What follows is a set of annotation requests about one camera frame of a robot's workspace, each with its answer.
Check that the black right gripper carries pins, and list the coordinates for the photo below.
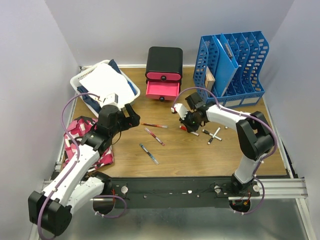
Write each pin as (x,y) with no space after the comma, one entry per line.
(190,128)

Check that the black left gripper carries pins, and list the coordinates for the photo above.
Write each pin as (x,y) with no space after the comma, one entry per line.
(133,120)

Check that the red capped whiteboard marker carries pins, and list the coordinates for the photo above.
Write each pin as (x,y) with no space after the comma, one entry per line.
(185,129)

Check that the pink drawer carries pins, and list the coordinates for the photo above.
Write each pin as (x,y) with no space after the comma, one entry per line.
(163,91)

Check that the orange cover paperback book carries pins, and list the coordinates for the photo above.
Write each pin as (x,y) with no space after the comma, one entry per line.
(209,80)

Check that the blue file folder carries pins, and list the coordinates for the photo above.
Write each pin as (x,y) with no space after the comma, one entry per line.
(226,65)

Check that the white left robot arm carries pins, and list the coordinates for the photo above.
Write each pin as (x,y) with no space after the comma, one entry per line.
(53,208)

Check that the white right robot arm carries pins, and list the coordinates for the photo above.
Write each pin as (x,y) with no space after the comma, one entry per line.
(255,136)

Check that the black capped whiteboard marker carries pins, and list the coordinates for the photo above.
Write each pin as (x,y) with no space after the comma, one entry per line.
(213,135)

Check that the orange red gel pen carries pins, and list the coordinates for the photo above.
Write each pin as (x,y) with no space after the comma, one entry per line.
(155,125)

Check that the pink gel pen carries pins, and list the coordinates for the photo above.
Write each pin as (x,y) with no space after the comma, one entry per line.
(154,136)

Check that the blue gel pen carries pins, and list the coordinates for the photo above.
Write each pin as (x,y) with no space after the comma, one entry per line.
(149,154)

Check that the navy blue cloth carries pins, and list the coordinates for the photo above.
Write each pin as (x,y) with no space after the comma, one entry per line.
(115,67)

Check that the black pink drawer cabinet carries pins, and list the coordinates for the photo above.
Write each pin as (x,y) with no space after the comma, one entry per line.
(164,63)

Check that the white plastic basket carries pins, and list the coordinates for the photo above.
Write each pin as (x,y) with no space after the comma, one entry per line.
(105,82)

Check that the blue magazine file rack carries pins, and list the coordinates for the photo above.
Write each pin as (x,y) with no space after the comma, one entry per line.
(250,50)

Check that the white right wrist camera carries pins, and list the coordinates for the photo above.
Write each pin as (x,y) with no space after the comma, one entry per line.
(181,110)

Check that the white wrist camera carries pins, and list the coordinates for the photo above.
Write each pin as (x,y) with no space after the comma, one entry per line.
(181,110)
(111,99)

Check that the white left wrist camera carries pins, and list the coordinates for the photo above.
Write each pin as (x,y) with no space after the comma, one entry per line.
(111,99)

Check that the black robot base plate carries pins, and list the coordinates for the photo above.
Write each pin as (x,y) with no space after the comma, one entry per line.
(180,192)

